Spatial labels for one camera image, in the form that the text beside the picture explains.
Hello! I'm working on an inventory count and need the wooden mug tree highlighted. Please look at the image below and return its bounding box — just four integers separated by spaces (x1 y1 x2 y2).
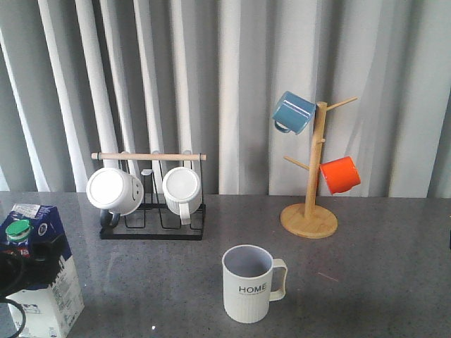
280 96 358 239

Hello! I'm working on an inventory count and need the orange enamel mug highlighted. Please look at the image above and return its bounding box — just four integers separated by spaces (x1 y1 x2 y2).
319 156 361 194

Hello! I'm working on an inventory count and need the white ribbed mug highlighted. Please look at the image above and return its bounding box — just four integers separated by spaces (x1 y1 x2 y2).
162 167 202 225

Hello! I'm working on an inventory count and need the black wire mug rack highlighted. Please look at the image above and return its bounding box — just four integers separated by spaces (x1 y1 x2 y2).
92 151 206 240

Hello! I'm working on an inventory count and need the white smiley face mug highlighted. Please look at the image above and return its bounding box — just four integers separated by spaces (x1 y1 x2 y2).
86 168 144 228

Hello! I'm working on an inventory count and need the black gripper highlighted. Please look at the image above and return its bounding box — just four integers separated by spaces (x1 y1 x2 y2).
1 234 67 294

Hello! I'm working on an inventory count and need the blue enamel mug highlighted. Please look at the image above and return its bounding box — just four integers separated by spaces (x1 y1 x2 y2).
272 91 316 134

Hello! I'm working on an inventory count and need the cream HOME mug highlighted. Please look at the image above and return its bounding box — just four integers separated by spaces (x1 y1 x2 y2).
222 244 288 324

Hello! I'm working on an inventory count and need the grey pleated curtain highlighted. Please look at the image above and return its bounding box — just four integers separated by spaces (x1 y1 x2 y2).
1 1 450 198

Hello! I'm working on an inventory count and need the blue white milk carton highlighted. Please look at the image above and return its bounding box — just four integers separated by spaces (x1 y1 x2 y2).
1 204 84 337

